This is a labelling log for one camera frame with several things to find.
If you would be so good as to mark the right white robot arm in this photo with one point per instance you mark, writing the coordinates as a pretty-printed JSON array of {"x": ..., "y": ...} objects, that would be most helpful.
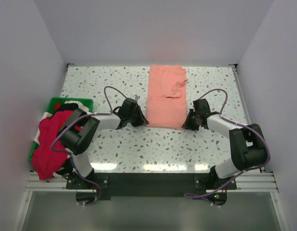
[{"x": 247, "y": 144}]

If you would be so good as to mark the aluminium frame rail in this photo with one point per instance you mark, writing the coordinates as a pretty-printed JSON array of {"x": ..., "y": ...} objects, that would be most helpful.
[{"x": 252, "y": 182}]

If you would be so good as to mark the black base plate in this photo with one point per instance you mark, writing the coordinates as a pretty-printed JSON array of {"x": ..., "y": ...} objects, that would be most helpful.
[{"x": 98, "y": 193}]

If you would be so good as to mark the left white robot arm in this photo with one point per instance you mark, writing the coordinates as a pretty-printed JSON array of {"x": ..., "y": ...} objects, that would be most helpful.
[{"x": 79, "y": 129}]

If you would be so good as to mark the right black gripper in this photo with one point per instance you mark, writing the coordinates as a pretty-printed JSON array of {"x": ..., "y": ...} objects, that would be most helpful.
[{"x": 187, "y": 124}]

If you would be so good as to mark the salmon pink t shirt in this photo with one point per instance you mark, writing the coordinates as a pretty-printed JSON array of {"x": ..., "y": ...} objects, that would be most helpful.
[{"x": 166, "y": 99}]

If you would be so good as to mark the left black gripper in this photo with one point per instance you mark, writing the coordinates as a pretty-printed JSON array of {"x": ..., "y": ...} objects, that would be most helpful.
[{"x": 142, "y": 121}]

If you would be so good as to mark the black garment in basket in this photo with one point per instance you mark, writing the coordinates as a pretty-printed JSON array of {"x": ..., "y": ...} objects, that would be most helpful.
[{"x": 65, "y": 110}]

